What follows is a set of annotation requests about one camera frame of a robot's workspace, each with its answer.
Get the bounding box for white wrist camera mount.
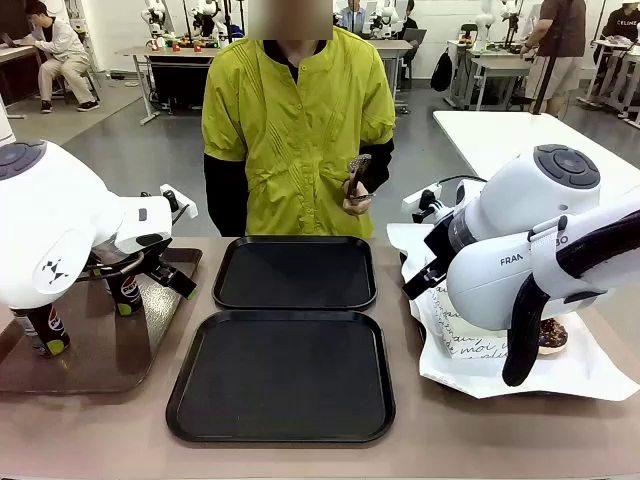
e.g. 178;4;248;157
159;183;199;220
402;183;444;212

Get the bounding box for grey background table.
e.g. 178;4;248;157
447;39;532;112

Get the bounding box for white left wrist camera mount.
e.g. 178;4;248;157
159;183;199;220

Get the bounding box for person in yellow-green shirt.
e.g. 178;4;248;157
201;24;396;239

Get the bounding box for person in black printed shirt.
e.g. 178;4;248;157
601;4;640;50

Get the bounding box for black stand pole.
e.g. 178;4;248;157
532;53;559;116

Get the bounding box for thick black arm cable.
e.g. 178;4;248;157
501;209;640;389

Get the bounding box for person's left forearm black sleeve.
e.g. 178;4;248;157
357;137;396;197

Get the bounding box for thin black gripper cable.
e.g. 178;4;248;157
74;251;146;281

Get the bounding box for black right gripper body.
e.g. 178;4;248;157
402;222;454;301

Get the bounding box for person's right forearm black sleeve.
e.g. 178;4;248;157
203;152;250;238

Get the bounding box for brown tray with handles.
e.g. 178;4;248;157
0;247;204;396

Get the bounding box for standing person in brown shirt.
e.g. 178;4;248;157
519;0;587;119

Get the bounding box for metal serving tongs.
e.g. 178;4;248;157
348;153;374;204

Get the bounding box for small black plastic tray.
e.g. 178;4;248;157
212;235;378;312

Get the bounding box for black Pepsi can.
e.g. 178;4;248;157
106;272;144;317
9;299;72;359

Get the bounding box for person's left hand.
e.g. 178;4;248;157
342;177;374;217

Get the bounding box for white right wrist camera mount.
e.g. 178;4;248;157
402;183;444;212

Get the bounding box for white paper sheet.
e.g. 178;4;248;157
385;222;640;402

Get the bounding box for wooden background table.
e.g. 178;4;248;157
114;45;221;126

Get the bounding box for white side table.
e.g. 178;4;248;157
432;109;640;201

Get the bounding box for black tray under paper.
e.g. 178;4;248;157
398;249;616;401

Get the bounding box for person in blue shirt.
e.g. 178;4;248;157
339;0;367;31

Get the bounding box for seated person in white jacket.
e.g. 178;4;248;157
24;0;101;114

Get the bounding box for chocolate sprinkled donut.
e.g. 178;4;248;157
536;317;571;357

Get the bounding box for large black plastic tray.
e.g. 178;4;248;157
165;309;397;445

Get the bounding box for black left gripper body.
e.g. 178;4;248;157
144;257;199;301

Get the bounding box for black backpack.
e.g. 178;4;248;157
430;49;454;93

